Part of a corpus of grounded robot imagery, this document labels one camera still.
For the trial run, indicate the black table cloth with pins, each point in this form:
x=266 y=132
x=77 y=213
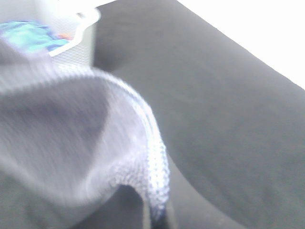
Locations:
x=233 y=128

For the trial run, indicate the grey-blue terry towel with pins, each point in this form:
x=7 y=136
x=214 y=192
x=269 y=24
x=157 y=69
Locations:
x=70 y=137

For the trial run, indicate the grey perforated laundry basket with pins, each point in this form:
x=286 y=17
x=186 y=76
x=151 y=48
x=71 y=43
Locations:
x=80 y=26

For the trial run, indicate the light blue cloth in basket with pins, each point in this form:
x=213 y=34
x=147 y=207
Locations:
x=31 y=36

